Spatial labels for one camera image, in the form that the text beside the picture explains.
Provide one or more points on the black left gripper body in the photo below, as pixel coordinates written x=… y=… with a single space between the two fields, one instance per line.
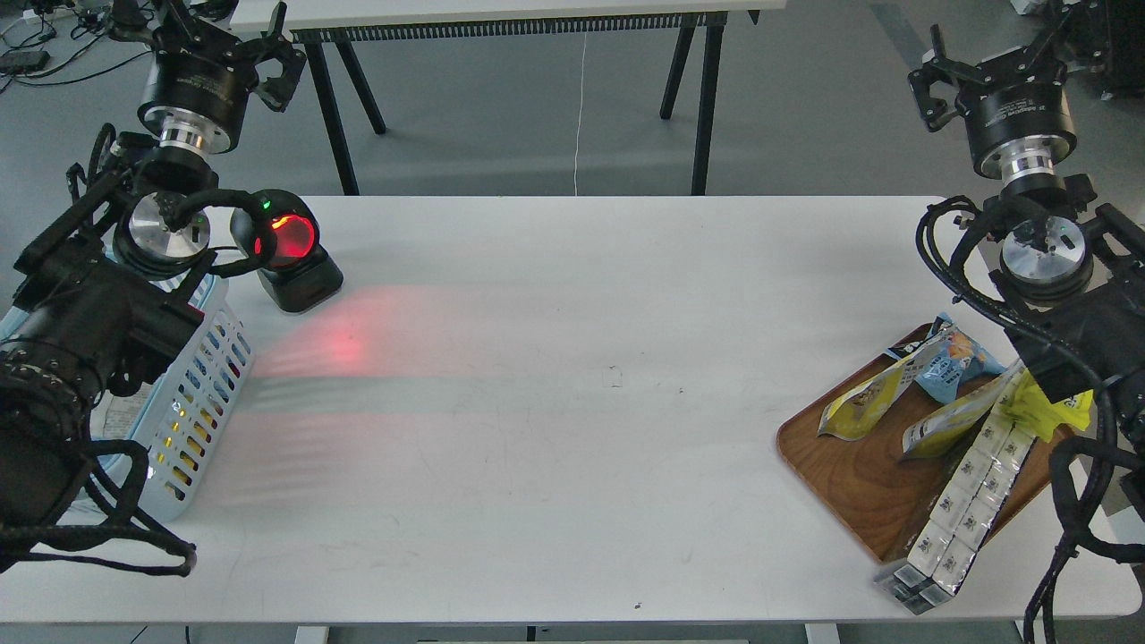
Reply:
x=202 y=78

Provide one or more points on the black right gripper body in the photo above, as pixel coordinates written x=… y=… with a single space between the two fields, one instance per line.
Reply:
x=1013 y=107

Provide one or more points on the yellow white snack pouch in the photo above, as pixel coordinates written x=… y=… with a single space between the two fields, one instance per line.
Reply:
x=855 y=413

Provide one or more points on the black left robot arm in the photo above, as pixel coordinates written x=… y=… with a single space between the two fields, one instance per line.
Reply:
x=160 y=212

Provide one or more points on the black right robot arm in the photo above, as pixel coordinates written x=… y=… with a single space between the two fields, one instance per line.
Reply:
x=1068 y=291

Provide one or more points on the blue snack bag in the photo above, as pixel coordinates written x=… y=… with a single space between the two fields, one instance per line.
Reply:
x=958 y=360

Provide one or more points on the yellow cartoon snack pack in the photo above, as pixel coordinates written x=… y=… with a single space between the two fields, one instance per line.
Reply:
x=1028 y=406

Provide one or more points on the light blue plastic basket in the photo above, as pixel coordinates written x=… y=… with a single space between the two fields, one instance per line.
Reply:
x=192 y=385

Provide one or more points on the white snack bag in basket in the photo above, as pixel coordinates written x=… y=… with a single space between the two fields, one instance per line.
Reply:
x=115 y=418

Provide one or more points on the long white snack box pack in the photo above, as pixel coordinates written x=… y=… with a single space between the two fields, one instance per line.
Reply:
x=942 y=539

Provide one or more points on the background table with black legs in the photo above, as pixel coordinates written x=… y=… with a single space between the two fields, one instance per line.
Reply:
x=552 y=115

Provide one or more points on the black barcode scanner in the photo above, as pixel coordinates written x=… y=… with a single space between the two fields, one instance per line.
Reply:
x=301 y=273

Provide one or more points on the wooden tray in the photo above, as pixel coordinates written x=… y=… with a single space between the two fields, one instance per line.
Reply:
x=866 y=484

